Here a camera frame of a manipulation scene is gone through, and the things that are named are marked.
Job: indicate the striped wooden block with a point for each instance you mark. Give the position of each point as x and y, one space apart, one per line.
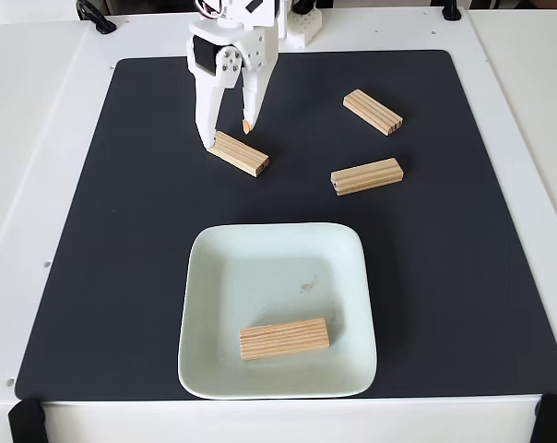
366 176
241 157
370 112

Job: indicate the wooden block with number mark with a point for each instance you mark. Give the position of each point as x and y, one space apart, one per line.
283 339

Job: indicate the pale green square plate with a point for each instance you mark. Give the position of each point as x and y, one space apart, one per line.
260 277

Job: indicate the white toy brick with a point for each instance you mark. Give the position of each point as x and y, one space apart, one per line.
304 34

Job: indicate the black table mat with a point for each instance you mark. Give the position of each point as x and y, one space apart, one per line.
122 231

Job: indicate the black clamp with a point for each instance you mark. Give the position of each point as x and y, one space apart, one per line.
451 13

